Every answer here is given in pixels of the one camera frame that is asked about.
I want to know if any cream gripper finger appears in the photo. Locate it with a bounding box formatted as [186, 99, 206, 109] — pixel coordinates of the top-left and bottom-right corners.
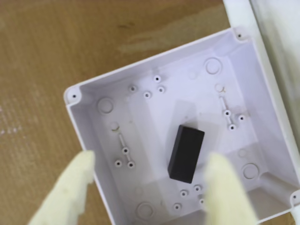
[27, 150, 96, 225]
[203, 151, 258, 225]

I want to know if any black rectangular block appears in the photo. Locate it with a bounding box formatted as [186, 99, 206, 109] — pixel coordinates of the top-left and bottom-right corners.
[167, 124, 206, 184]

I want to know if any white plastic box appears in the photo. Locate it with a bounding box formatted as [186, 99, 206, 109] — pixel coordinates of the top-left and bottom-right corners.
[63, 26, 300, 225]

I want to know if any brown cardboard sheet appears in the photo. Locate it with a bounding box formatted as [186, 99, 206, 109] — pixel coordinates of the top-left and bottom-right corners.
[0, 0, 300, 225]

